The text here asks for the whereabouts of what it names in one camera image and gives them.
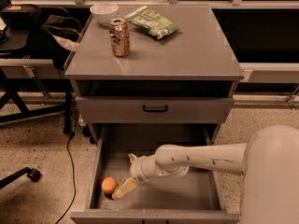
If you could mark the grey drawer cabinet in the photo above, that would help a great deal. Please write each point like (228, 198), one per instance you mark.
(194, 62)

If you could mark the orange fruit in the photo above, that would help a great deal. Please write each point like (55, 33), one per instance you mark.
(109, 185)

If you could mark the gold soda can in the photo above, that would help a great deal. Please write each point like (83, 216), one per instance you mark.
(119, 34)

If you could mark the black drawer handle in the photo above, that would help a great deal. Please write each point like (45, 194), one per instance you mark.
(155, 108)

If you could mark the green chip bag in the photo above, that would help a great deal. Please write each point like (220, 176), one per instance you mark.
(154, 23)

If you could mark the closed grey top drawer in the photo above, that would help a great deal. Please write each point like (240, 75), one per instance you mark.
(129, 110)

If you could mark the black office chair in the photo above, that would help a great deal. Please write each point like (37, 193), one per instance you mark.
(32, 174)

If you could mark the black pouch on desk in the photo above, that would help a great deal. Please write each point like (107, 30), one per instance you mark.
(21, 17)

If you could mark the white bowl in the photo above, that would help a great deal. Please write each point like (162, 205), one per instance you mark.
(104, 12)

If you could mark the dark bag with straps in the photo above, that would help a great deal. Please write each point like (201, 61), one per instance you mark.
(63, 34)

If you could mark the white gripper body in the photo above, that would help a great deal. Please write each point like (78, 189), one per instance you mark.
(139, 170)

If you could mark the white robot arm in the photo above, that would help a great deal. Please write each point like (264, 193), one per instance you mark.
(267, 163)

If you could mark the open grey middle drawer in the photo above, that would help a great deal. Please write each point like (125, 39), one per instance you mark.
(193, 199)

